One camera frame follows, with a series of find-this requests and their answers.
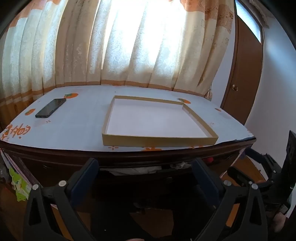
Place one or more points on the curtain tassel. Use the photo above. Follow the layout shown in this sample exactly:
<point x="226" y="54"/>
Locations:
<point x="208" y="92"/>

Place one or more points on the transom window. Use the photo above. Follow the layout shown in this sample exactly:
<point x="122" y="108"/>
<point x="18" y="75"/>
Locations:
<point x="248" y="20"/>

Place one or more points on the dark wooden desk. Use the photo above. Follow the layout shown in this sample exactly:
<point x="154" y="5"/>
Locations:
<point x="57" y="160"/>

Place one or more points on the cream patterned curtain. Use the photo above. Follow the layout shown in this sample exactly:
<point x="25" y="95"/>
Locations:
<point x="138" y="46"/>

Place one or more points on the green white plastic bag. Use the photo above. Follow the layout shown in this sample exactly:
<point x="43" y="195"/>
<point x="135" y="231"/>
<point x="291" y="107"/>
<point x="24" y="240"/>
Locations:
<point x="18" y="183"/>

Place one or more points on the brass door knob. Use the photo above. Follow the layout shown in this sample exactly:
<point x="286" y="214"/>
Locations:
<point x="235" y="87"/>

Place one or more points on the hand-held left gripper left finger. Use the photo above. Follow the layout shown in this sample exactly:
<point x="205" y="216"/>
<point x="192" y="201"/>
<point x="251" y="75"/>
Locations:
<point x="85" y="176"/>

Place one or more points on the black smartphone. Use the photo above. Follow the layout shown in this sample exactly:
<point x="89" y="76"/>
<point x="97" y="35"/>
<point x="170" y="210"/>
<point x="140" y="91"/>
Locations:
<point x="50" y="107"/>

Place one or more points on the white lace valance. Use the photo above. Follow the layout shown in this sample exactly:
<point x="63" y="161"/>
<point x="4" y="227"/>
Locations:
<point x="263" y="16"/>

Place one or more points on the white underwear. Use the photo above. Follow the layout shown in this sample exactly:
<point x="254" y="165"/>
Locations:
<point x="136" y="170"/>

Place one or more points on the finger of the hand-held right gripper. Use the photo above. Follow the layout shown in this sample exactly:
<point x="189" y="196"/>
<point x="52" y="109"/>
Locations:
<point x="238" y="175"/>
<point x="254" y="155"/>

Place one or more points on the person's right hand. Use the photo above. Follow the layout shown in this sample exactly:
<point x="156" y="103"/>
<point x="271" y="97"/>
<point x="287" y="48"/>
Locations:
<point x="279" y="221"/>

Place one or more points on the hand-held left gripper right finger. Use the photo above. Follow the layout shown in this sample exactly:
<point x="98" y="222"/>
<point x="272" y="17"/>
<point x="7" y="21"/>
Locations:
<point x="203" y="176"/>

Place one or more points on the shallow cardboard tray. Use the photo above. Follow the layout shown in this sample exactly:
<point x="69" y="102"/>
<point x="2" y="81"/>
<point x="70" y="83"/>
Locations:
<point x="157" y="120"/>

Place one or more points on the brown wooden door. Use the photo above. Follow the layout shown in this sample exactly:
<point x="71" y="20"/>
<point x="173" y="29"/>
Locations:
<point x="245" y="81"/>

